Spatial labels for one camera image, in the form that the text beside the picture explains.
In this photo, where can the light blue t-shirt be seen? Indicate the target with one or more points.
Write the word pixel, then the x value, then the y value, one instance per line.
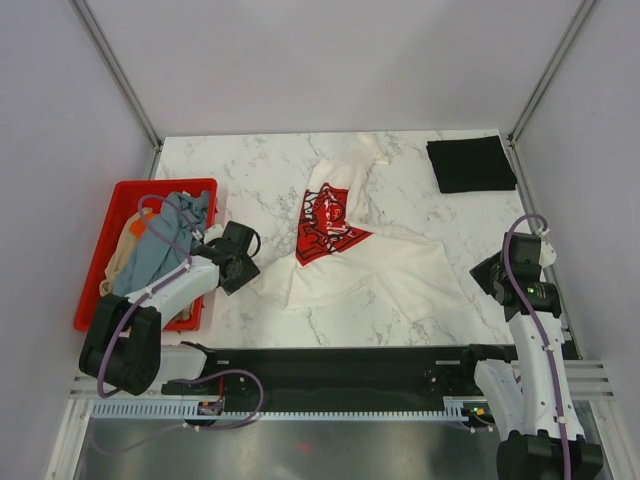
pixel 179 214

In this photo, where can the orange garment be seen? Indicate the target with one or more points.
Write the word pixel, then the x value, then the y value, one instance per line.
pixel 137 228

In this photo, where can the folded black t-shirt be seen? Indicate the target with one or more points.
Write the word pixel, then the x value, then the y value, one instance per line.
pixel 471 165

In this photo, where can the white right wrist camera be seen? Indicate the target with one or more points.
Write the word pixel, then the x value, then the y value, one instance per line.
pixel 548 254

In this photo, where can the beige t-shirt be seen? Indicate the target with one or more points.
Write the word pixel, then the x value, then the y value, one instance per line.
pixel 124 248

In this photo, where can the white t-shirt red print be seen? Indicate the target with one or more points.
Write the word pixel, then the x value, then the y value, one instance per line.
pixel 338 252

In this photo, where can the aluminium frame post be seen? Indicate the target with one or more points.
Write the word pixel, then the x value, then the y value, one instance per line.
pixel 90 22
pixel 570 36

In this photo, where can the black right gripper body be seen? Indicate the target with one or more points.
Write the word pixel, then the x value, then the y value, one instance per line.
pixel 488 272

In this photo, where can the red plastic bin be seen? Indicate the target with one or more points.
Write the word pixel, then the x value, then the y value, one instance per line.
pixel 123 205

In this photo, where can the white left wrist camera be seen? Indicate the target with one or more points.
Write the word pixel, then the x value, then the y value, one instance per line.
pixel 211 233

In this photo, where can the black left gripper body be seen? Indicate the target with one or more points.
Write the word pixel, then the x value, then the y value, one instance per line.
pixel 246 272

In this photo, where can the left aluminium frame post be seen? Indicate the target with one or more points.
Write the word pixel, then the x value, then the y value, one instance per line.
pixel 90 22

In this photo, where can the white slotted cable duct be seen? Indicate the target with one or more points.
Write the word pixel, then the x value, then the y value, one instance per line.
pixel 193 410

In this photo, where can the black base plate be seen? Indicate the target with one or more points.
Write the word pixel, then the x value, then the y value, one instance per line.
pixel 341 378

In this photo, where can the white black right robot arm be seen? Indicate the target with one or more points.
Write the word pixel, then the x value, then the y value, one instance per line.
pixel 528 396

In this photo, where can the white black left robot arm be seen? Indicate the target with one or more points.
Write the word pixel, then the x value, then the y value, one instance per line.
pixel 123 348

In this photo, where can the right aluminium frame post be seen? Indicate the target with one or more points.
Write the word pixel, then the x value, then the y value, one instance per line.
pixel 570 36

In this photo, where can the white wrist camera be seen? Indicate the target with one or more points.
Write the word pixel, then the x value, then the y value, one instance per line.
pixel 548 254
pixel 211 233

